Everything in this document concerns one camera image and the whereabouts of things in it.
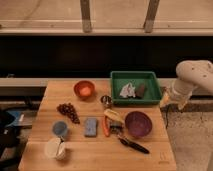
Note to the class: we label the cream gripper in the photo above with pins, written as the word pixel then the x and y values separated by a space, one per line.
pixel 171 96

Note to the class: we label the white towel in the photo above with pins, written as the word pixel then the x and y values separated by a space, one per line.
pixel 127 91

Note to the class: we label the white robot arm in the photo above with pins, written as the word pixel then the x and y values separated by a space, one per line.
pixel 191 74

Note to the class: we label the small metal cup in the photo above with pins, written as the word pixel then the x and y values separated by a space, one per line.
pixel 106 101

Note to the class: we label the dark brown block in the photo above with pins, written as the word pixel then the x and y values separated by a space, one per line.
pixel 140 91

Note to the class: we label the green plastic bin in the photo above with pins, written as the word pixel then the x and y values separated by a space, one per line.
pixel 119 79

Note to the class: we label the yellow banana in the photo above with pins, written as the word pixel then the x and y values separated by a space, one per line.
pixel 113 115

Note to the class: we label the small grey metal object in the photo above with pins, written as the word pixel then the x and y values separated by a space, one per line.
pixel 115 127

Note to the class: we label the orange carrot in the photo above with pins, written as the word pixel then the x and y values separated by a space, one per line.
pixel 105 127

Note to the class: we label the blue sponge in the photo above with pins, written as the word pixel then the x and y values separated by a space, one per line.
pixel 90 127

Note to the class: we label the orange ball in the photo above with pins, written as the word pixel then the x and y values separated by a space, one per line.
pixel 85 91

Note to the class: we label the orange bowl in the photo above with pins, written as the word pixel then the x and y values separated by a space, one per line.
pixel 79 85

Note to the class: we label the bunch of dark grapes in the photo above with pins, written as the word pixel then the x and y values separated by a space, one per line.
pixel 68 110

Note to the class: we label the white mug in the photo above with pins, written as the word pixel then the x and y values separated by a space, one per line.
pixel 55 149

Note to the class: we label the dark bag at left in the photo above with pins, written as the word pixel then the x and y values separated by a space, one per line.
pixel 8 132

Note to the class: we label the black handled knife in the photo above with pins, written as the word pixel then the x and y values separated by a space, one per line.
pixel 134 145

